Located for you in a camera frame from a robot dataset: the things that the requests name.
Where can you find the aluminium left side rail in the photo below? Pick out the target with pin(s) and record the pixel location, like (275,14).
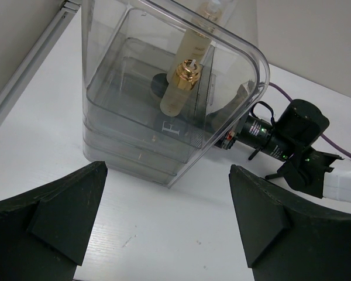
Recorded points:
(28,32)

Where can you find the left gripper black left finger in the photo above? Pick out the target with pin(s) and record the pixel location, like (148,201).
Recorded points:
(44,232)

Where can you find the black makeup brush orange tip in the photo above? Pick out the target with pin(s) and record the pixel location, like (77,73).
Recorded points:
(274,176)

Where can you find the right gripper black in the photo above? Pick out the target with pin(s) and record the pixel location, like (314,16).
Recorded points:
(252,131)

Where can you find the small beige bottle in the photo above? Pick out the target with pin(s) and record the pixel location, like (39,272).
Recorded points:
(184,79)

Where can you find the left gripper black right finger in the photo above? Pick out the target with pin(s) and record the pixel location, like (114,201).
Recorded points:
(286,237)

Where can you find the clear acrylic organizer box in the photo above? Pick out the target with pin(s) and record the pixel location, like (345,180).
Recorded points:
(124,45)

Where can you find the black makeup brush angled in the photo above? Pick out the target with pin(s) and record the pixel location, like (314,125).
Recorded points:
(256,151)

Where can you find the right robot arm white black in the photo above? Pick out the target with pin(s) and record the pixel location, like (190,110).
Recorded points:
(311,162)

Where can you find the black lidded cream jar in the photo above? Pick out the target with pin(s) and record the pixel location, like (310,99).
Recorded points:
(158,86)

